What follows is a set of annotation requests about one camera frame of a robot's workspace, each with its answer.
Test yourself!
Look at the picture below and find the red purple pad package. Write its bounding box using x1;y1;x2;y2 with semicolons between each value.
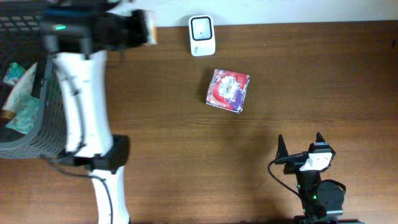
206;69;250;113

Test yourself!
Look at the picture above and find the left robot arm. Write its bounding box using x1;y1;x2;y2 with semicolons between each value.
40;1;157;223

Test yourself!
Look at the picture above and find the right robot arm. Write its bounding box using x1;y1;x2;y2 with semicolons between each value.
267;133;360;224

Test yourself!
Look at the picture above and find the teal snack packet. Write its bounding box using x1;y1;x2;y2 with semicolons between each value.
6;95;40;134

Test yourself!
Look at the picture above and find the small orange tissue pack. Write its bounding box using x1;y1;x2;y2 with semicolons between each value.
144;11;157;45

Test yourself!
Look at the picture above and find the white barcode scanner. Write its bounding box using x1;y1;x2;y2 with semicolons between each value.
188;15;216;57

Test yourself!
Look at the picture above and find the white cream tube gold cap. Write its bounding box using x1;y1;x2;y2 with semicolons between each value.
1;62;37;121

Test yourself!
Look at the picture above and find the small teal tissue pack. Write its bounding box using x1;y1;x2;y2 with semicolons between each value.
2;62;25;87

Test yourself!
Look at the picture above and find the dark grey plastic basket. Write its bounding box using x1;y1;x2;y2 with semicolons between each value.
1;1;66;159

